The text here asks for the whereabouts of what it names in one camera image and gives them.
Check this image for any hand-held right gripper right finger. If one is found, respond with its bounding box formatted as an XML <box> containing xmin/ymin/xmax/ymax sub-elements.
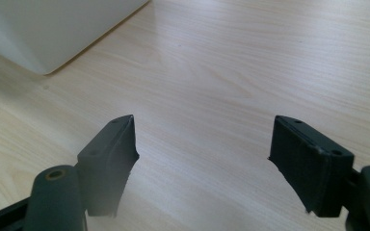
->
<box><xmin>267</xmin><ymin>115</ymin><xmax>356</xmax><ymax>218</ymax></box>

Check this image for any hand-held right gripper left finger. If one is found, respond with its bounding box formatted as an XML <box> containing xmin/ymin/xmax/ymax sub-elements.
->
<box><xmin>76</xmin><ymin>114</ymin><xmax>141</xmax><ymax>218</ymax></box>

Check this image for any white box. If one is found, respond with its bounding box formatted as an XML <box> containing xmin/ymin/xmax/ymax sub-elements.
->
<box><xmin>0</xmin><ymin>0</ymin><xmax>151</xmax><ymax>76</ymax></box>

